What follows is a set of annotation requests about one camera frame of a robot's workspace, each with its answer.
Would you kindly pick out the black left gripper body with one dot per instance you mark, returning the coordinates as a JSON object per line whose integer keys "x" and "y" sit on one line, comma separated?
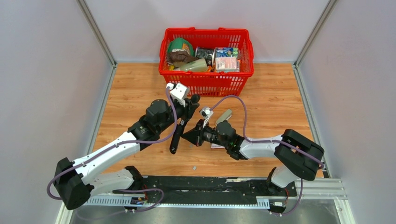
{"x": 185, "y": 112}

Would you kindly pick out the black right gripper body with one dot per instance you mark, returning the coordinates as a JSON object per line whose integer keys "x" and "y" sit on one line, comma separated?
{"x": 201, "y": 130}

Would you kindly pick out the black stapler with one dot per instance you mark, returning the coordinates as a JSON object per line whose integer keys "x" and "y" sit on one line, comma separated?
{"x": 178, "y": 132}

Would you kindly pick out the grey-green white stapler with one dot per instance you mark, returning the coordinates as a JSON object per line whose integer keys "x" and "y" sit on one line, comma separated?
{"x": 226, "y": 115}

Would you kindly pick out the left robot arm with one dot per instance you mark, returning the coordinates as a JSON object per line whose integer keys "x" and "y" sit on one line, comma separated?
{"x": 76, "y": 181}

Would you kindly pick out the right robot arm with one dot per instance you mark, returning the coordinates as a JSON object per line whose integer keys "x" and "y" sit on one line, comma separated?
{"x": 300, "y": 156}

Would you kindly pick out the red white staple box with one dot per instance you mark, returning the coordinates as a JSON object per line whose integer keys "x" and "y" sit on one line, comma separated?
{"x": 215, "y": 146}

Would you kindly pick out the red plastic shopping basket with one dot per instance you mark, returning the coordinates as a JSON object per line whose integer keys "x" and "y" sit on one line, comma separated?
{"x": 227, "y": 42}

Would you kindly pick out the pale green bottle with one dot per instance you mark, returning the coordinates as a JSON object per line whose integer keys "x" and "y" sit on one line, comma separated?
{"x": 199, "y": 65}

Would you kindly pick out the brown crumpled bag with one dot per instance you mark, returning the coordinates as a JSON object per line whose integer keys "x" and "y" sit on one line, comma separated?
{"x": 180, "y": 57}

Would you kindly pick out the dark patterned packet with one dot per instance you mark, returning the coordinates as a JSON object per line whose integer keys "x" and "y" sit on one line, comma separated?
{"x": 205, "y": 53}

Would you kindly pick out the pink white packet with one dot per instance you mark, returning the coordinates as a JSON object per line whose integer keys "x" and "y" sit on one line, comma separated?
{"x": 227, "y": 64}

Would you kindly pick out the green snack bag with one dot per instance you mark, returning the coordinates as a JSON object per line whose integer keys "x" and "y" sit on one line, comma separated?
{"x": 180, "y": 44}

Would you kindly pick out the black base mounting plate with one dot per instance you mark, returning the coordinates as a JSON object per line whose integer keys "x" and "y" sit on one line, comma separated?
{"x": 192, "y": 190}

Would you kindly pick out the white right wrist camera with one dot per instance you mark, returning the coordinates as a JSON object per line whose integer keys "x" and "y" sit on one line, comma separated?
{"x": 206, "y": 113}

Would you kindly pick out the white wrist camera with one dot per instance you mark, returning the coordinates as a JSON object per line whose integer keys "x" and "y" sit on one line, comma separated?
{"x": 206, "y": 113}
{"x": 178, "y": 92}

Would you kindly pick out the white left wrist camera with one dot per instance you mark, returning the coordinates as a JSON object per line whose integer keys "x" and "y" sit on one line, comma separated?
{"x": 178, "y": 92}

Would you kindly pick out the aluminium frame rail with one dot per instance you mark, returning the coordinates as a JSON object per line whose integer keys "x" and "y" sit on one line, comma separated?
{"x": 319, "y": 189}

